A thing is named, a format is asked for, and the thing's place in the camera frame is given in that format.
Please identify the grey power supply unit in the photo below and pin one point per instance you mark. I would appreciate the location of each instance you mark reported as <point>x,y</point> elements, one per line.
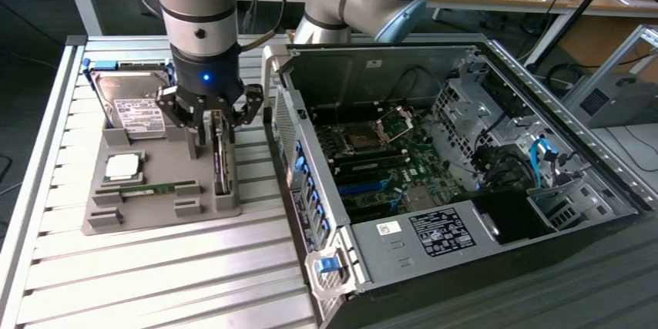
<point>370,252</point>

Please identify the open grey PC case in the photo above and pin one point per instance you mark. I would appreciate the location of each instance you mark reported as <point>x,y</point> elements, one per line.
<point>285,121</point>

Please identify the silver disk bay cage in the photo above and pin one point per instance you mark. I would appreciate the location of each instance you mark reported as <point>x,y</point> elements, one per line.
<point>462,109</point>

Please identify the grey parts rack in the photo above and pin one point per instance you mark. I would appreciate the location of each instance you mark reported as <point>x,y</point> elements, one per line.
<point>149,209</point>

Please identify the black stand pole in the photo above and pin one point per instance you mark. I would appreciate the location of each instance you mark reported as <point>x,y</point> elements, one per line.
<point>573,17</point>

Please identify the metal socket cover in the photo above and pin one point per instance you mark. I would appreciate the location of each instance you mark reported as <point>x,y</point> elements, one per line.
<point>402,112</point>

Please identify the grey computer tower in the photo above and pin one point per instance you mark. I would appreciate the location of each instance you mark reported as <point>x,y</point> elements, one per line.
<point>617,101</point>

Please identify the grey disk bay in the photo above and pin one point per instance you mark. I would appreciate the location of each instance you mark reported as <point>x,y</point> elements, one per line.
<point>581,198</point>

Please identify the CPU socket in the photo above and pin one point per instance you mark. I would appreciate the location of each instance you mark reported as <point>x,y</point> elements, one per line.
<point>359,138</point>

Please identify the graphics card with metal bracket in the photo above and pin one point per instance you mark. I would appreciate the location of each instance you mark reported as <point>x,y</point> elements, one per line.
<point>221,159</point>

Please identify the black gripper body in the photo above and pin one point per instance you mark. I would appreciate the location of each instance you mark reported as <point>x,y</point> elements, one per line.
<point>206,71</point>

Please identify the aluminium profile frame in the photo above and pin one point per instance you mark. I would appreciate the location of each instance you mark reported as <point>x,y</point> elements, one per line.
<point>640,32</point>

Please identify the hard disk with blue carrier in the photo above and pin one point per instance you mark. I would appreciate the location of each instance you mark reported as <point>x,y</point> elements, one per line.
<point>129,113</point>

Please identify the blue expansion slot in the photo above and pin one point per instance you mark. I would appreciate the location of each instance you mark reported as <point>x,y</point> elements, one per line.
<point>359,188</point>

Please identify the green motherboard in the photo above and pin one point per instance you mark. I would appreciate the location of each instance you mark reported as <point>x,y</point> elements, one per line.
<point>426,159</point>

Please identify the silver CPU chip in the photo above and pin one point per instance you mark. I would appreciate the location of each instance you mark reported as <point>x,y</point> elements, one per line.
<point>123,167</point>

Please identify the green RAM stick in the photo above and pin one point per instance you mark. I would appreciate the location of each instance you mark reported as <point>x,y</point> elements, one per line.
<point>149,189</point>

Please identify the blue case latch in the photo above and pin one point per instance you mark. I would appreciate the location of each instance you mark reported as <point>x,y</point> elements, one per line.
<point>326,265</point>

